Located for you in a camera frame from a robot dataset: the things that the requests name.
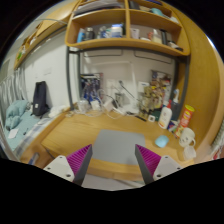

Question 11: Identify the orange snack canister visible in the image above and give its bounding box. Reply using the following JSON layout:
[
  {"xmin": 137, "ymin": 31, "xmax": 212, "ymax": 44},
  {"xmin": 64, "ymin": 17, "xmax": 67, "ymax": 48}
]
[{"xmin": 175, "ymin": 105, "xmax": 195, "ymax": 138}]

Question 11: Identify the dark blue spray bottle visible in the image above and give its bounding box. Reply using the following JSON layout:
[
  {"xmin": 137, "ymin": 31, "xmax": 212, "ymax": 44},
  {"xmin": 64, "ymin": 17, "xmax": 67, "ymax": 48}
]
[{"xmin": 171, "ymin": 89, "xmax": 179, "ymax": 120}]

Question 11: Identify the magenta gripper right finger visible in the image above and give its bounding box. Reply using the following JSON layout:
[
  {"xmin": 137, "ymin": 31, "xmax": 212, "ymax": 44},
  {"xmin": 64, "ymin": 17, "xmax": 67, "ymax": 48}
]
[{"xmin": 135, "ymin": 144, "xmax": 182, "ymax": 184}]

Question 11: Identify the white lotion bottle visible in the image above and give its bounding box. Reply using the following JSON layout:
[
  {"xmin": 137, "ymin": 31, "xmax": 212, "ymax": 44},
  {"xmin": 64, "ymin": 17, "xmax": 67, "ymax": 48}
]
[{"xmin": 158, "ymin": 101, "xmax": 172, "ymax": 129}]

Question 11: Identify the blue poster box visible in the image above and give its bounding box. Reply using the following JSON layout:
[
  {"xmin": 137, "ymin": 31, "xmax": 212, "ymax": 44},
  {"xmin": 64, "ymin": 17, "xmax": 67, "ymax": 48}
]
[{"xmin": 81, "ymin": 73, "xmax": 103, "ymax": 102}]

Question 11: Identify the teal blanket on bed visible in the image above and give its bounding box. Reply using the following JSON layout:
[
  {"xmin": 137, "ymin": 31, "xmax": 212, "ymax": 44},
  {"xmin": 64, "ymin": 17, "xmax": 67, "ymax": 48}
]
[{"xmin": 5, "ymin": 100, "xmax": 30, "ymax": 130}]

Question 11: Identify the wooden wall shelf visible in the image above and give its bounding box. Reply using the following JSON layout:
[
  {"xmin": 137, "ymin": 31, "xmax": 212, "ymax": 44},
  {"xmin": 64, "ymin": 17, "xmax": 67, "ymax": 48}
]
[{"xmin": 65, "ymin": 0, "xmax": 190, "ymax": 57}]

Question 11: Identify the white ceramic mug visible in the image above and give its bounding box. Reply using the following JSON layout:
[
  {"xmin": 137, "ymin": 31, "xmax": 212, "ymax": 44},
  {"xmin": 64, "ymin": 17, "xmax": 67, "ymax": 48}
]
[{"xmin": 179, "ymin": 128, "xmax": 196, "ymax": 147}]

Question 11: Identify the small white cube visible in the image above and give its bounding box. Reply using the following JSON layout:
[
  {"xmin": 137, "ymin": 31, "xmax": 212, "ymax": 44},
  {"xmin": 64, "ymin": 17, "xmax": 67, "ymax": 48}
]
[{"xmin": 148, "ymin": 115, "xmax": 155, "ymax": 122}]

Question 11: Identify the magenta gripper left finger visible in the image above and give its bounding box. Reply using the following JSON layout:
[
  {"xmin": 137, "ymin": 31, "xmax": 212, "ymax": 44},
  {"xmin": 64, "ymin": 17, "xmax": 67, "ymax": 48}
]
[{"xmin": 44, "ymin": 145, "xmax": 93, "ymax": 186}]

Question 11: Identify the black backpack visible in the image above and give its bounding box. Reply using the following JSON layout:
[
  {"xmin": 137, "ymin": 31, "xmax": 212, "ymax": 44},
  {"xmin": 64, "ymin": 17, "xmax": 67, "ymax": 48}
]
[{"xmin": 32, "ymin": 81, "xmax": 49, "ymax": 116}]

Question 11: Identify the grey mouse pad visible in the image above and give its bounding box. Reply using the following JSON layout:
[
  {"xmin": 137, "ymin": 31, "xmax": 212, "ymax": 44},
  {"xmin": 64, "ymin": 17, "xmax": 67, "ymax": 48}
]
[{"xmin": 93, "ymin": 129, "xmax": 145, "ymax": 165}]

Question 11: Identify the light blue computer mouse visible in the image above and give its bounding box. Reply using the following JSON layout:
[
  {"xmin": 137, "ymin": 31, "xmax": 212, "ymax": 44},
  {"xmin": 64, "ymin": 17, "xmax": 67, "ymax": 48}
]
[{"xmin": 155, "ymin": 135, "xmax": 169, "ymax": 148}]

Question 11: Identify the white power adapter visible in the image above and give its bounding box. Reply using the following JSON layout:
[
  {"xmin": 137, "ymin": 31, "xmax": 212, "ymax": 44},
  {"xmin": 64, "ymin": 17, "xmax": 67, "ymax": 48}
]
[{"xmin": 103, "ymin": 100, "xmax": 114, "ymax": 112}]

